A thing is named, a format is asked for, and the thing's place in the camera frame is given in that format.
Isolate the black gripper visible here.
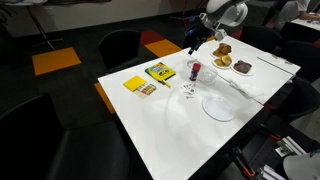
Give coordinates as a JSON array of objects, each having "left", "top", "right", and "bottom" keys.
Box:
[{"left": 188, "top": 20, "right": 217, "bottom": 56}]

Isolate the bare person forearm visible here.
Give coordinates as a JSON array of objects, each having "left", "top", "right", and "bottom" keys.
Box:
[{"left": 297, "top": 10, "right": 320, "bottom": 21}]

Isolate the purple chips can red lid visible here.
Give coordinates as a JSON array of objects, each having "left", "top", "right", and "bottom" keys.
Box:
[{"left": 188, "top": 62, "right": 202, "bottom": 83}]

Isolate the black office chair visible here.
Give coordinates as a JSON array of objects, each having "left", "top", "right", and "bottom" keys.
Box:
[
  {"left": 182, "top": 23, "right": 215, "bottom": 50},
  {"left": 239, "top": 24, "right": 279, "bottom": 54},
  {"left": 264, "top": 77, "right": 320, "bottom": 125},
  {"left": 279, "top": 39, "right": 320, "bottom": 84},
  {"left": 0, "top": 93, "right": 133, "bottom": 180},
  {"left": 97, "top": 28, "right": 143, "bottom": 74}
]

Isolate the white plate with pastry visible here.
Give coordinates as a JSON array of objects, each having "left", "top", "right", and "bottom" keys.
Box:
[{"left": 209, "top": 42, "right": 234, "bottom": 59}]

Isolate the brown glazed pastry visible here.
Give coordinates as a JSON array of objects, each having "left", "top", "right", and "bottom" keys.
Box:
[{"left": 212, "top": 42, "right": 233, "bottom": 58}]

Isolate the pale bread slice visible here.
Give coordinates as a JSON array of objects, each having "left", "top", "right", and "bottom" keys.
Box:
[{"left": 221, "top": 54, "right": 234, "bottom": 67}]

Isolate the white plate with bread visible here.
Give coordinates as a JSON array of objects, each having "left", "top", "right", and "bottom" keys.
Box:
[{"left": 213, "top": 54, "right": 234, "bottom": 70}]

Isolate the yellow green crayon box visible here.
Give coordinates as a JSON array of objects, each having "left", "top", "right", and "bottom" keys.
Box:
[{"left": 144, "top": 61, "right": 177, "bottom": 82}]

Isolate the yellow marker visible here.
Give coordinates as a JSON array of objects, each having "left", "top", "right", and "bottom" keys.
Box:
[{"left": 159, "top": 78, "right": 172, "bottom": 90}]

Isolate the white paper napkin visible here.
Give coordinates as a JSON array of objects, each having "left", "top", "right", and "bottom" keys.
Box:
[{"left": 229, "top": 77, "right": 265, "bottom": 100}]

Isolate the empty white plate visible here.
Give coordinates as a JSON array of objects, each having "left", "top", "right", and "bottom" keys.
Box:
[{"left": 201, "top": 95, "right": 237, "bottom": 123}]

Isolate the beige multicolour crayon pack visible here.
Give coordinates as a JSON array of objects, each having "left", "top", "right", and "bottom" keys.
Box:
[{"left": 134, "top": 82, "right": 158, "bottom": 101}]

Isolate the yellow sticky note pad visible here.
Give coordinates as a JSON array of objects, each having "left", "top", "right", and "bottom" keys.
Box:
[{"left": 122, "top": 75, "right": 147, "bottom": 93}]

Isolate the person in white shirt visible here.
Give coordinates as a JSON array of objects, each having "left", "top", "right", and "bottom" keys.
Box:
[{"left": 274, "top": 0, "right": 313, "bottom": 32}]

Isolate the grey pole stand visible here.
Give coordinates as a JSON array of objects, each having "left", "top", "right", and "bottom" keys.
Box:
[{"left": 25, "top": 4, "right": 65, "bottom": 52}]

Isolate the grey rounded object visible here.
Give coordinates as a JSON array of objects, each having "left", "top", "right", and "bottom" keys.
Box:
[{"left": 282, "top": 152, "right": 320, "bottom": 180}]

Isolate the black cable blue connector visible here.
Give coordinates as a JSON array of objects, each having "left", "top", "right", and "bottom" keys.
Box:
[{"left": 184, "top": 13, "right": 208, "bottom": 38}]

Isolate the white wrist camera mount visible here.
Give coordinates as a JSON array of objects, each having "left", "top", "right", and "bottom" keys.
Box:
[{"left": 214, "top": 28, "right": 228, "bottom": 42}]

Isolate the black clamp orange handle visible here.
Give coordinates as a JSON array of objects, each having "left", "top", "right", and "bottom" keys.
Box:
[
  {"left": 257, "top": 122, "right": 282, "bottom": 142},
  {"left": 232, "top": 147, "right": 257, "bottom": 180}
]

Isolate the silver metal bracket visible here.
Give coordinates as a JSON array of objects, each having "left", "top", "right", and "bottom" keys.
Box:
[{"left": 274, "top": 135, "right": 307, "bottom": 159}]

